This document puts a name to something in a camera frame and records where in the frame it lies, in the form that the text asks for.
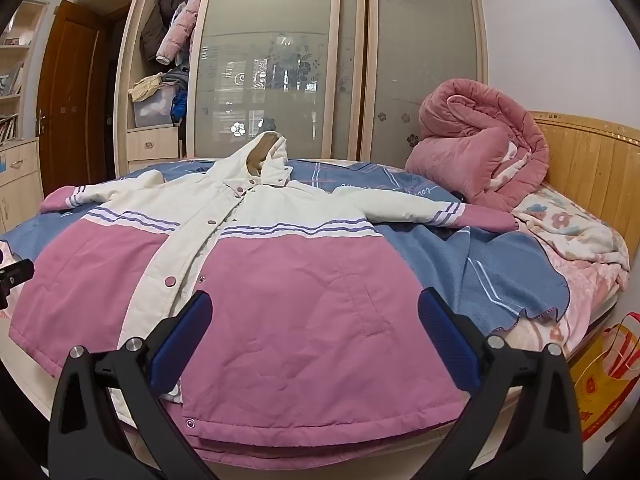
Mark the pink fleece bed sheet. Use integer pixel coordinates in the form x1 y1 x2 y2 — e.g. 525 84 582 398
470 250 628 353

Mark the frosted floral sliding wardrobe door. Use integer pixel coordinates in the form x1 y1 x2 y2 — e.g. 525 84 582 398
187 0 368 161
360 0 488 171

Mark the clear plastic storage box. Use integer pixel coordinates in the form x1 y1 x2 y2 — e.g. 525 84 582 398
132 87 176 128

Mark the light wooden wardrobe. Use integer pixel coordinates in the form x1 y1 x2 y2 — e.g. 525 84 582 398
114 0 488 173

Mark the yellow and red bag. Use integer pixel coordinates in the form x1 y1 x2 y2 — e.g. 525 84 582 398
567 311 640 443

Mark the pink puffer jacket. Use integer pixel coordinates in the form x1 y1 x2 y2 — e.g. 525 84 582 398
156 0 203 65

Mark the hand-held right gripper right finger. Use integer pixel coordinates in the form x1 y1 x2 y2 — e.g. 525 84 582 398
417 287 586 480

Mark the wooden headboard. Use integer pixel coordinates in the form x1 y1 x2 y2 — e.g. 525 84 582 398
527 110 640 266

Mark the rolled pink quilt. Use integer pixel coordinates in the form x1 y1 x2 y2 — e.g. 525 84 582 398
404 78 551 212

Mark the light wooden bookshelf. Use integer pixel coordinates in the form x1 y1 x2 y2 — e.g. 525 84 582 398
0 0 48 146

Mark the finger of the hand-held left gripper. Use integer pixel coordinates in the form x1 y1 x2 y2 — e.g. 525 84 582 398
0 257 36 311

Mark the brown wooden door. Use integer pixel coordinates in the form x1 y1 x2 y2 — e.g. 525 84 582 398
36 0 118 198

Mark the light wooden cabinet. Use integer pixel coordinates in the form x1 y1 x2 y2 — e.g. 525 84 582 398
0 137 46 233

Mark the beige crumpled cloth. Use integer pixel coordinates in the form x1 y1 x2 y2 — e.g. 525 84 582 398
128 74 166 103

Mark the white floral blanket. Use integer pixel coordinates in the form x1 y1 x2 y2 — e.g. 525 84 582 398
510 182 631 281

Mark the dark brown coat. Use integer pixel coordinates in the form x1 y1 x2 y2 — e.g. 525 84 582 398
140 0 176 61

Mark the pink and white hooded jacket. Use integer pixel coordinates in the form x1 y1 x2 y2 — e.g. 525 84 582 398
10 131 518 448

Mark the blue striped blanket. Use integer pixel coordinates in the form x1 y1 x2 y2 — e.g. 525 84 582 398
0 157 573 336

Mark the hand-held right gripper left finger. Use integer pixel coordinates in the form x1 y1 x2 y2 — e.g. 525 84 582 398
47 290 216 480

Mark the blue garment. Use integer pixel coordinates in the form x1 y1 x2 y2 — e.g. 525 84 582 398
170 91 188 126

